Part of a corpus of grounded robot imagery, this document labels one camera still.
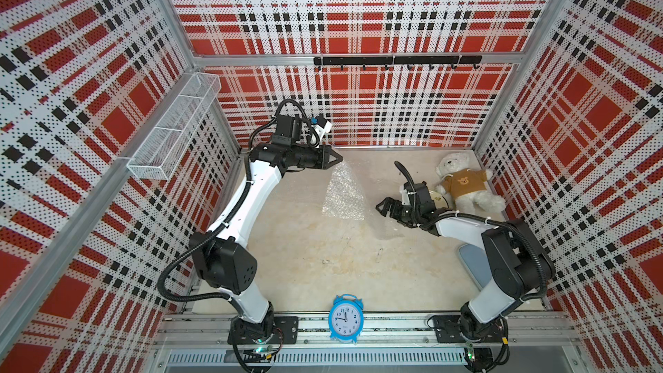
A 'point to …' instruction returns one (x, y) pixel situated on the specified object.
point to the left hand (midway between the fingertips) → (343, 158)
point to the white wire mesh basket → (164, 148)
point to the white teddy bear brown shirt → (465, 186)
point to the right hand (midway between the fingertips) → (388, 210)
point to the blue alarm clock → (346, 318)
